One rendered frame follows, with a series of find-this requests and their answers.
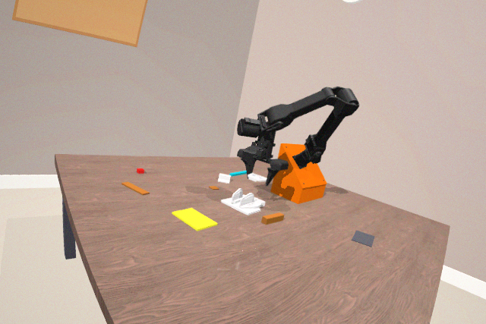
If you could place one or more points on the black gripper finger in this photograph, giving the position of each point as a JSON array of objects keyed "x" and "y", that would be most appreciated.
[
  {"x": 249, "y": 166},
  {"x": 271, "y": 174}
]

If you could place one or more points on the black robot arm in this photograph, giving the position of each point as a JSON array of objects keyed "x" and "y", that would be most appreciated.
[{"x": 280, "y": 116}]

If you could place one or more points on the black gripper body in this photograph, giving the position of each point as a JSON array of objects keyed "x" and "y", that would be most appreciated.
[{"x": 277, "y": 164}]

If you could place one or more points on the yellow flat plate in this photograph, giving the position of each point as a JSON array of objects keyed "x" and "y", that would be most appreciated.
[{"x": 195, "y": 219}]

